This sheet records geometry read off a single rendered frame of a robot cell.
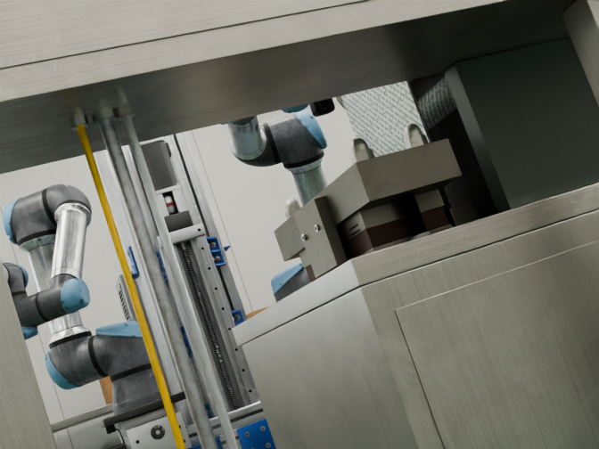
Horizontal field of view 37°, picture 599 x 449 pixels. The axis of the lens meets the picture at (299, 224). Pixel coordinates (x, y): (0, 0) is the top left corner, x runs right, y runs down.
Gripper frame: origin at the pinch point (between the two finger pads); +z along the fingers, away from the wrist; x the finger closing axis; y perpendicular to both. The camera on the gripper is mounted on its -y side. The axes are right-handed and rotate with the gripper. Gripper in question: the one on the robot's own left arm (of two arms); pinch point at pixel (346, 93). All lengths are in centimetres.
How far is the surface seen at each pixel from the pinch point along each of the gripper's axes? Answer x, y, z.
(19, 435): -78, 4, 73
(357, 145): -21.0, 9.0, 40.9
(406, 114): -4.2, 5.7, 27.7
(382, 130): -4.2, 0.2, 20.3
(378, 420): -30, -24, 61
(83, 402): -26, -247, -251
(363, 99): -4.2, 4.0, 13.7
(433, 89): 7.5, 5.0, 18.8
